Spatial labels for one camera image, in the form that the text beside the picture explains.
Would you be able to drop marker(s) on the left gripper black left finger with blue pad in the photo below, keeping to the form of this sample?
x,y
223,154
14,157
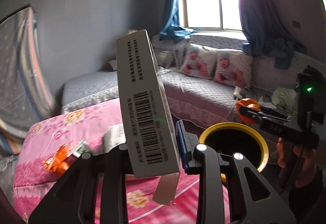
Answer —
x,y
73,198

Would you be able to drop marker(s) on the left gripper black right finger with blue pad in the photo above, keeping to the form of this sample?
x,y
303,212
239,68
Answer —
x,y
229,181

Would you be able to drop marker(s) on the orange snack wrapper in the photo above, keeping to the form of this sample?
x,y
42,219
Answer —
x,y
59,163

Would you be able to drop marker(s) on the white barcode medicine box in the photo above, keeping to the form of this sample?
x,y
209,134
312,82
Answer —
x,y
147,121

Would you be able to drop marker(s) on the orange mandarin fruit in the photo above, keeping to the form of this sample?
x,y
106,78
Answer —
x,y
246,109

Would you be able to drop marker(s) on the yellow rim trash bin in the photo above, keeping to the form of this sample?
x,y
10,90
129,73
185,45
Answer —
x,y
229,137

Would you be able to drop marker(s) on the person's right hand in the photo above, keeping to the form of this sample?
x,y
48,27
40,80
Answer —
x,y
298,164

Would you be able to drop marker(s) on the light green cloth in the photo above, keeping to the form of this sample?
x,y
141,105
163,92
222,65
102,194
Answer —
x,y
285,100

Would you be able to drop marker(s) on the white power adapter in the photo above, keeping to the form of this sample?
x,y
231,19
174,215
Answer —
x,y
240,92

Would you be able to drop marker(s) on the right baby print pillow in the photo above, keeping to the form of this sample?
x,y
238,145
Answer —
x,y
233,68

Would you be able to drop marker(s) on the baby print pillow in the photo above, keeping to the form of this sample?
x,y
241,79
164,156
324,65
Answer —
x,y
199,61
233,68

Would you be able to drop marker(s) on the grey quilted corner sofa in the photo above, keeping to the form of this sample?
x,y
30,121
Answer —
x,y
201,101

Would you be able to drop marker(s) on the dark blue right curtain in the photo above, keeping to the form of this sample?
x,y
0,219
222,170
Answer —
x,y
266,34

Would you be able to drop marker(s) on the striped grey hanging sheet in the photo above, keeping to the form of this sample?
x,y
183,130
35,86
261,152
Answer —
x,y
25,94

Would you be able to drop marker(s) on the left baby print pillow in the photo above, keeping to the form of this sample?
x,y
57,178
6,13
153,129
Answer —
x,y
199,61

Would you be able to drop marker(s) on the grey bolster pillow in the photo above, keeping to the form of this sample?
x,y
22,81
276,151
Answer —
x,y
111,65

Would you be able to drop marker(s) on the blue left curtain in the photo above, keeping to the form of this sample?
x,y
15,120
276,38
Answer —
x,y
171,28

